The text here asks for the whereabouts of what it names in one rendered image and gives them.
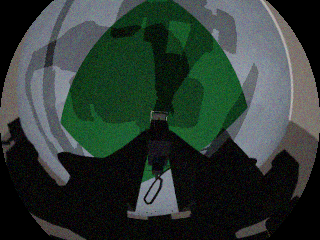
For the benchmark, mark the green circuit board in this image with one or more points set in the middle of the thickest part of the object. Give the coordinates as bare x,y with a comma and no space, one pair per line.
155,63

